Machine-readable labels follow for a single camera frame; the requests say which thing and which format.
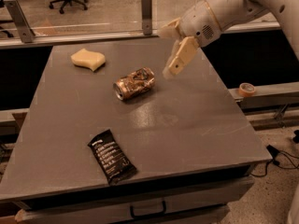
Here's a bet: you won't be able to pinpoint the black snack bar wrapper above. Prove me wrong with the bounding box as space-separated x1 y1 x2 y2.
88 130 137 186

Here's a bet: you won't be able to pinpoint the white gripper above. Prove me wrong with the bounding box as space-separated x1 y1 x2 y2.
157 0 221 79

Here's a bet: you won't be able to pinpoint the orange soda can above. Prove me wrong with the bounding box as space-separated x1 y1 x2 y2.
113 67 155 101

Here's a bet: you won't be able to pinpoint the orange tape roll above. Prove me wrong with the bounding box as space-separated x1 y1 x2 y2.
238 83 256 97

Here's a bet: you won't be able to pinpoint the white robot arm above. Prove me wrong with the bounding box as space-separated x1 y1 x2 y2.
158 0 299 224

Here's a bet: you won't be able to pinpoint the middle metal glass bracket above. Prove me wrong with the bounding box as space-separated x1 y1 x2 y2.
141 0 152 35

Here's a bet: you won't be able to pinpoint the black drawer handle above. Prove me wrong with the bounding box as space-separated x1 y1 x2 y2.
130 201 167 219

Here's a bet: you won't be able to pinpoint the yellow sponge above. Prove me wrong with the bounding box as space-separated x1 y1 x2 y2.
71 49 106 72

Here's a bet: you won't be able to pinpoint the grey table drawer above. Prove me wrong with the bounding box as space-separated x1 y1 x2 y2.
15 176 254 224

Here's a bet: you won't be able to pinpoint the left metal glass bracket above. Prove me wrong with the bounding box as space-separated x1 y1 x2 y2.
4 0 35 43

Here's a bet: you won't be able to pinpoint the metal glass bracket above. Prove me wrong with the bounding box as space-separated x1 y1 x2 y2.
141 0 152 35
4 0 35 43

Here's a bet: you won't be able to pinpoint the black power cable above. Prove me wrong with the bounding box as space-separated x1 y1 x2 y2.
250 145 299 178

